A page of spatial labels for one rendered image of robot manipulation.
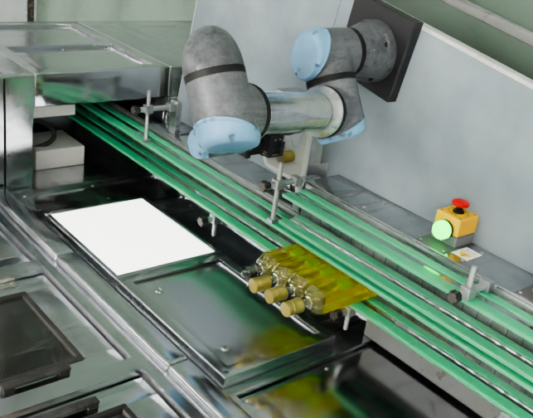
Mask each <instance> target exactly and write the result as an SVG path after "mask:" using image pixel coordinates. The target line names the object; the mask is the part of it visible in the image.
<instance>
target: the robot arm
mask: <svg viewBox="0 0 533 418"><path fill-rule="evenodd" d="M396 56H397V45H396V40H395V35H394V33H393V32H392V30H391V29H390V27H389V26H388V25H387V24H386V23H385V22H383V21H381V20H378V19H366V20H363V21H361V22H358V23H357V24H356V25H354V26H351V27H316V28H310V29H307V30H305V31H303V32H301V33H300V34H299V35H298V37H297V38H296V40H295V41H294V44H293V47H292V50H291V56H290V61H291V66H292V70H293V73H294V74H295V75H296V76H297V77H298V78H299V79H300V80H303V81H305V82H306V86H307V92H284V91H264V90H263V89H262V88H260V87H259V86H257V85H255V84H252V83H249V82H248V79H247V75H246V70H245V63H244V60H243V57H242V55H241V52H240V49H239V47H238V45H237V43H236V42H235V40H234V38H233V37H232V35H231V34H230V33H229V32H228V31H226V30H225V29H223V28H221V27H218V26H211V25H209V26H203V27H199V28H198V29H196V30H195V31H194V32H193V33H192V34H191V35H190V36H189V37H188V39H187V42H186V44H185V46H184V49H183V53H182V74H183V79H184V81H185V86H186V90H187V98H188V101H189V105H190V110H191V116H192V121H193V125H194V127H193V130H192V131H191V132H190V133H189V136H188V140H187V144H188V148H189V151H190V153H191V155H192V156H193V157H194V158H198V159H201V158H205V159H208V158H214V157H219V156H225V155H231V154H236V153H238V154H239V155H240V156H243V157H244V158H250V155H255V154H259V155H261V156H265V157H266V158H274V157H279V156H283V150H284V145H285V142H284V141H283V139H286V140H291V141H292V143H293V146H294V147H298V146H299V145H300V143H301V141H302V138H303V135H304V133H305V132H307V133H309V134H310V135H312V136H314V137H317V140H318V142H319V144H321V145H324V144H329V143H334V142H337V141H340V140H343V139H348V138H351V137H354V136H357V135H359V134H362V133H364V132H365V130H366V122H365V118H366V117H365V115H364V113H363V109H362V105H361V98H360V94H359V90H358V86H357V82H356V80H361V81H363V82H369V83H370V82H378V81H381V80H383V79H384V78H386V77H387V76H388V75H389V74H390V73H391V71H392V70H393V68H394V65H395V61H396ZM263 151H264V152H263ZM274 154H279V155H274ZM272 155H273V156H272Z"/></svg>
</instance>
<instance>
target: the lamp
mask: <svg viewBox="0 0 533 418"><path fill-rule="evenodd" d="M432 232H433V234H434V236H435V237H436V238H438V239H440V240H443V239H448V238H450V237H451V236H452V235H453V225H452V223H451V222H450V221H449V220H447V219H442V220H439V221H436V222H435V223H434V224H433V227H432Z"/></svg>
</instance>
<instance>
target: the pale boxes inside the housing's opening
mask: <svg viewBox="0 0 533 418"><path fill-rule="evenodd" d="M72 114H75V104H68V105H57V106H47V107H37V108H35V107H34V109H33V119H34V118H44V117H53V116H62V115H72ZM51 136H52V134H51V131H46V132H38V133H33V146H35V145H38V144H40V143H44V142H46V141H47V140H49V139H50V138H51ZM84 156H85V146H84V145H83V144H81V143H79V142H78V141H77V140H75V139H73V138H72V137H71V136H70V135H69V134H67V133H66V132H64V131H63V130H56V140H55V142H54V143H52V144H50V145H49V146H46V147H33V168H34V169H35V170H36V171H37V170H43V169H49V168H61V167H67V166H74V165H80V164H84Z"/></svg>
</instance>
